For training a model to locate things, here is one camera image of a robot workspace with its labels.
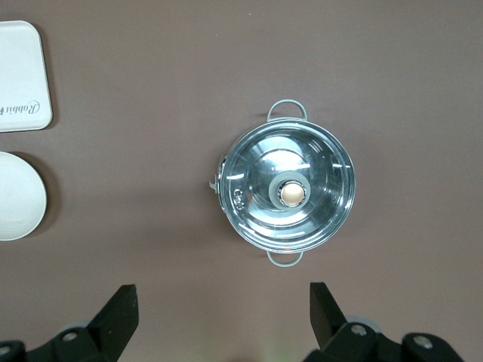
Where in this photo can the cream rabbit print tray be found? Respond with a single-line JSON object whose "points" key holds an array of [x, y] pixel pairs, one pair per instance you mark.
{"points": [[20, 68]]}

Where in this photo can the cream round plate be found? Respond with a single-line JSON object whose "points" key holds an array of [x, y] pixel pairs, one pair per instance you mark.
{"points": [[19, 196]]}

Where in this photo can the steel electric cooking pot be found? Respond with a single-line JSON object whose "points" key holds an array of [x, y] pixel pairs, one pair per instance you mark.
{"points": [[222, 169]]}

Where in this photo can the glass pot lid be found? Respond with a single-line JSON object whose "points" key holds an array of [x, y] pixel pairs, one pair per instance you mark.
{"points": [[320, 211]]}

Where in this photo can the brown table cover mat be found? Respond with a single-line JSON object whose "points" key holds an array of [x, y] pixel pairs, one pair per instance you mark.
{"points": [[151, 188]]}

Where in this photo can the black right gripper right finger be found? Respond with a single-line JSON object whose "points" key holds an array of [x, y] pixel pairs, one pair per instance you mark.
{"points": [[330, 324]]}

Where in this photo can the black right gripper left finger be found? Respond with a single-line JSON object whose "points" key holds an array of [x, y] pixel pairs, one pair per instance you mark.
{"points": [[113, 324]]}

